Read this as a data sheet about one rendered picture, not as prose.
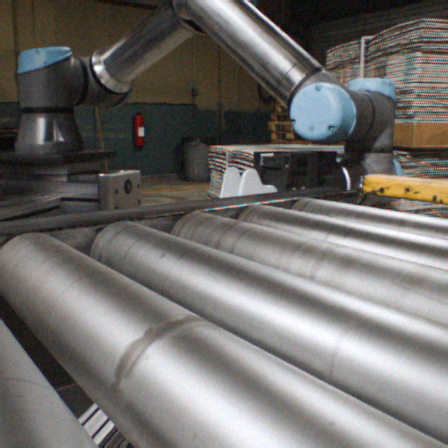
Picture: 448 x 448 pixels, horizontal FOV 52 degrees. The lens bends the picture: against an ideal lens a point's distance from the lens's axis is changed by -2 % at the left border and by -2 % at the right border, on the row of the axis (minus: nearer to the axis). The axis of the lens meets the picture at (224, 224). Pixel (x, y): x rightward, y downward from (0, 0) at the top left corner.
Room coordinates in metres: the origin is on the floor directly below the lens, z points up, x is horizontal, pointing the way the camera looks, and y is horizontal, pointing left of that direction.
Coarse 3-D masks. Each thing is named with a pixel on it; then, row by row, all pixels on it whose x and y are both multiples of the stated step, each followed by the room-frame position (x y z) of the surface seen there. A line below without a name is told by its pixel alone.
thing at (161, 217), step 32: (288, 192) 0.50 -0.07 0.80; (320, 192) 0.50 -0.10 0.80; (352, 192) 0.51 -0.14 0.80; (0, 224) 0.32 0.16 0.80; (32, 224) 0.32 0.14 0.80; (64, 224) 0.32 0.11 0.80; (96, 224) 0.33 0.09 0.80; (160, 224) 0.36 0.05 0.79; (32, 352) 0.30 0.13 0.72; (64, 384) 0.31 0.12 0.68
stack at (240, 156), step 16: (208, 160) 1.16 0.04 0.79; (224, 160) 1.04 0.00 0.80; (240, 160) 0.91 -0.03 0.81; (400, 160) 0.90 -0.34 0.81; (416, 160) 0.90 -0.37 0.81; (432, 160) 0.91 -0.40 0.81; (416, 176) 0.90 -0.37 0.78; (432, 176) 0.91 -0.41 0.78; (208, 192) 1.15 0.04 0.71; (384, 208) 0.88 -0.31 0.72; (400, 208) 0.90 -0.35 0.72; (416, 208) 0.90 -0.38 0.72; (432, 208) 0.91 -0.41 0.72
